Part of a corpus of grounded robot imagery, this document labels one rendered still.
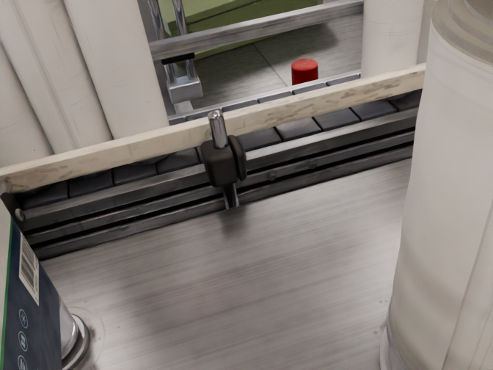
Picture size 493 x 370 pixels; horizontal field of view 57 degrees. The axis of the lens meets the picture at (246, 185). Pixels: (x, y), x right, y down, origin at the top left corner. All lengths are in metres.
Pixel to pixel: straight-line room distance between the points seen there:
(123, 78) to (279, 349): 0.23
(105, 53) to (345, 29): 0.48
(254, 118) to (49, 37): 0.17
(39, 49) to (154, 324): 0.21
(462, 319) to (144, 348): 0.18
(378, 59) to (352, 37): 0.29
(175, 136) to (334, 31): 0.44
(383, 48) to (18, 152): 0.32
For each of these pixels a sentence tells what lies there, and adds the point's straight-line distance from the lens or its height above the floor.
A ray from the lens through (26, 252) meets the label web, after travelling 0.24.
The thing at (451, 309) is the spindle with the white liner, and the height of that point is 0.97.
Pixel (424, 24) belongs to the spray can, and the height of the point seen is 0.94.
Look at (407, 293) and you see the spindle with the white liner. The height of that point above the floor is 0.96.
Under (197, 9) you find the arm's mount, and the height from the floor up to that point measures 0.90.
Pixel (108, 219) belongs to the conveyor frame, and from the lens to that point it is 0.41.
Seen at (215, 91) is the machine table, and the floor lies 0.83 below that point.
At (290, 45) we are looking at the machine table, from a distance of 0.73.
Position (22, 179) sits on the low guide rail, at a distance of 0.41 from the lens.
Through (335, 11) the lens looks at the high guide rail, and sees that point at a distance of 0.47.
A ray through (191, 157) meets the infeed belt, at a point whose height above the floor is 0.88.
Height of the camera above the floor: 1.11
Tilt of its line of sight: 39 degrees down
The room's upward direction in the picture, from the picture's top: 9 degrees counter-clockwise
